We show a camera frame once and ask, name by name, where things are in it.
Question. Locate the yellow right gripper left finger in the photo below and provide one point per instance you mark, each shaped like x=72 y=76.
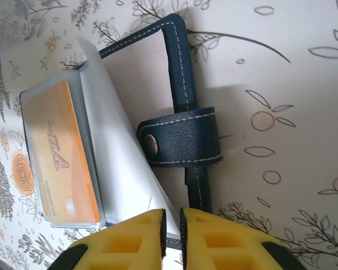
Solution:
x=115 y=247

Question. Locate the blue leather card holder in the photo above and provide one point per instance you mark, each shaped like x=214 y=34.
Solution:
x=183 y=132

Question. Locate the clear acrylic card box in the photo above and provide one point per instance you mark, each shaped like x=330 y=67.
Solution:
x=8 y=28

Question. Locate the orange VIP card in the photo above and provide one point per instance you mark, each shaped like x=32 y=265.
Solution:
x=62 y=146

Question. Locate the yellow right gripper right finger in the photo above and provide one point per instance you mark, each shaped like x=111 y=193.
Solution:
x=228 y=247

